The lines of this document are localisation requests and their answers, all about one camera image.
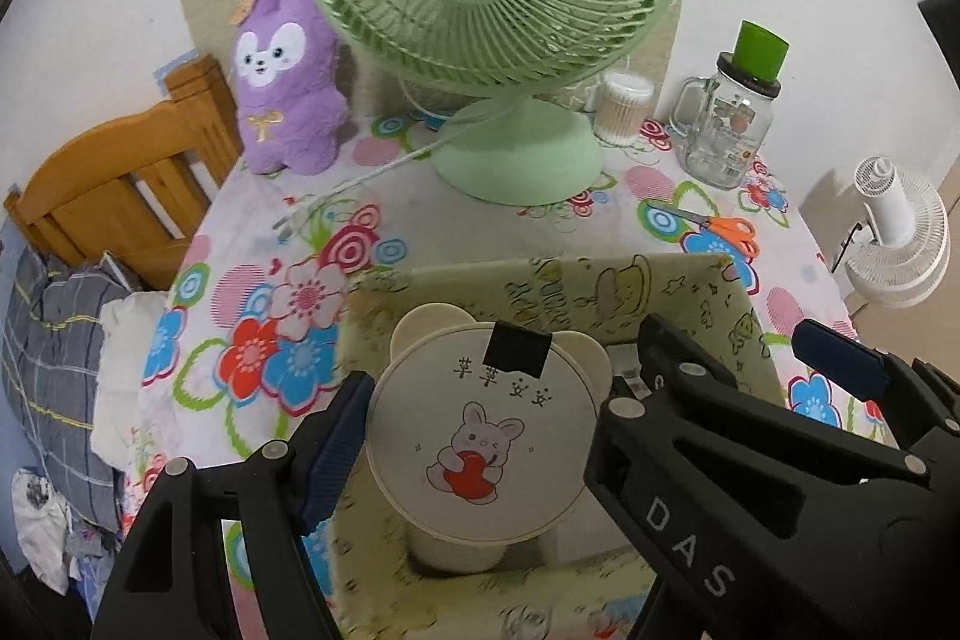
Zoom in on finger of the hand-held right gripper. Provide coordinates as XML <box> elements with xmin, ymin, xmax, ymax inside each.
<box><xmin>793</xmin><ymin>319</ymin><xmax>960</xmax><ymax>446</ymax></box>
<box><xmin>583</xmin><ymin>314</ymin><xmax>940</xmax><ymax>640</ymax></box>

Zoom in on white floor fan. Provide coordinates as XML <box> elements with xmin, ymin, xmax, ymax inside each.
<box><xmin>844</xmin><ymin>155</ymin><xmax>950</xmax><ymax>309</ymax></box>

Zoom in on cartoon-print fabric storage box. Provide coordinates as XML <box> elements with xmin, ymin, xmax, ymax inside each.
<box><xmin>334</xmin><ymin>251</ymin><xmax>788</xmax><ymax>640</ymax></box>

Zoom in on white fan power cable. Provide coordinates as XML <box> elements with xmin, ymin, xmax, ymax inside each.
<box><xmin>274</xmin><ymin>107</ymin><xmax>481</xmax><ymax>240</ymax></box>

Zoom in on purple plush toy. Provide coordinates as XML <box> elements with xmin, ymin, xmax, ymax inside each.
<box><xmin>231</xmin><ymin>0</ymin><xmax>350</xmax><ymax>175</ymax></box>

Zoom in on glass handled jar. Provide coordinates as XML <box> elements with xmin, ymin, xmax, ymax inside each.
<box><xmin>667</xmin><ymin>51</ymin><xmax>785</xmax><ymax>190</ymax></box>

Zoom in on green plastic cup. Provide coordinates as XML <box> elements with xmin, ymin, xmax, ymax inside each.
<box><xmin>731</xmin><ymin>19</ymin><xmax>791</xmax><ymax>82</ymax></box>

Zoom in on orange-handled scissors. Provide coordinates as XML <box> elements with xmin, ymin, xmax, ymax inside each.
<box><xmin>664</xmin><ymin>205</ymin><xmax>760</xmax><ymax>257</ymax></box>

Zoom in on black fan cable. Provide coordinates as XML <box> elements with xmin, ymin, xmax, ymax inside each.
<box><xmin>829</xmin><ymin>220</ymin><xmax>863</xmax><ymax>274</ymax></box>

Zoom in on beige bear-shaped rabbit-print box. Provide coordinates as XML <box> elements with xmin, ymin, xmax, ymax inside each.
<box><xmin>365</xmin><ymin>302</ymin><xmax>610</xmax><ymax>573</ymax></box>

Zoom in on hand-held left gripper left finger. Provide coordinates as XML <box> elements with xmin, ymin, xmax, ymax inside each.
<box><xmin>90</xmin><ymin>370</ymin><xmax>376</xmax><ymax>640</ymax></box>

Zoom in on crumpled printed cloth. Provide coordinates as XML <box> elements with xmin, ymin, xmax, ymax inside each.
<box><xmin>11</xmin><ymin>467</ymin><xmax>98</xmax><ymax>596</ymax></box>

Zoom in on floral tablecloth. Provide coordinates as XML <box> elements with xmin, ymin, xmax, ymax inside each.
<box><xmin>124</xmin><ymin>111</ymin><xmax>886</xmax><ymax>640</ymax></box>

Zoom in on clear cotton swab container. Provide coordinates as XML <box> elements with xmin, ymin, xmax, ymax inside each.
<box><xmin>594</xmin><ymin>72</ymin><xmax>655</xmax><ymax>146</ymax></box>

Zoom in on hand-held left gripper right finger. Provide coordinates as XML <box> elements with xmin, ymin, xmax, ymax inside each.
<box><xmin>756</xmin><ymin>481</ymin><xmax>887</xmax><ymax>640</ymax></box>

